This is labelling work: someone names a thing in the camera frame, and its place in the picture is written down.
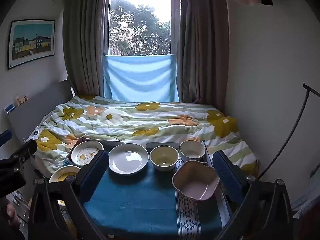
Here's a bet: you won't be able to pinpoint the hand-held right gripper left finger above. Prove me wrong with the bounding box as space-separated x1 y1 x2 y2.
27 151 110 240

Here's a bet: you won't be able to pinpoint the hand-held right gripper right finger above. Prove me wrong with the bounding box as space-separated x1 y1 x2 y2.
212 151 293 240

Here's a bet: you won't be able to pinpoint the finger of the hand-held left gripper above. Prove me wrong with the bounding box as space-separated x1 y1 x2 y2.
10 139 38 164
0 129 13 147

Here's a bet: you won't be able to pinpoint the pink square bowl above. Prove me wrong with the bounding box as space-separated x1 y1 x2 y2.
172 160 220 201

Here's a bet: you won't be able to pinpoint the yellow rim plate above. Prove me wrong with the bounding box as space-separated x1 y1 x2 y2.
49 165 82 183

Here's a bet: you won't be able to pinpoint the white round bowl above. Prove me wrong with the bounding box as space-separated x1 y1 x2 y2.
179 140 206 162

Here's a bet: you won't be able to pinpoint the white cups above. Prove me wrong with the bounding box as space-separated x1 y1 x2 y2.
149 146 179 172

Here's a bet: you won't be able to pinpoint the person's left hand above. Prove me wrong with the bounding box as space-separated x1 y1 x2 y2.
7 202 21 228

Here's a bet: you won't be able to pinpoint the blue striped packet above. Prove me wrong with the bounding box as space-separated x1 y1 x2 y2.
4 104 17 116

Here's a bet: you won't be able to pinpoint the grey headboard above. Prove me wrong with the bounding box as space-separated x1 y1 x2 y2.
4 80 75 145

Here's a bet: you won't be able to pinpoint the teal patterned tablecloth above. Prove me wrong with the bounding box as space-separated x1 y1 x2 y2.
82 155 232 233

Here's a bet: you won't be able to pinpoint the floral blanket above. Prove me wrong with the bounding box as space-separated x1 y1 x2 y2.
34 94 259 174

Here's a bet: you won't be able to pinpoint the black lamp stand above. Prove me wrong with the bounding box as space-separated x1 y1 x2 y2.
259 82 320 180

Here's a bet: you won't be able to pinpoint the light blue window cloth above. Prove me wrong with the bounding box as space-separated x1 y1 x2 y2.
103 54 180 102

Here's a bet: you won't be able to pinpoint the grey curtain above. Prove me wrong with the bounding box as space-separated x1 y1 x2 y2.
176 0 230 115
62 0 108 98

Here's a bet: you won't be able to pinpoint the window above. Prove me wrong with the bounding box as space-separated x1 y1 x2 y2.
104 0 182 57

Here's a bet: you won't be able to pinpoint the grey table edge rail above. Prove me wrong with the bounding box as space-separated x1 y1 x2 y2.
79 137 181 148

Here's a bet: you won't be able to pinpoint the framed wall picture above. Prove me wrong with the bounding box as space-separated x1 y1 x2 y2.
7 19 56 71

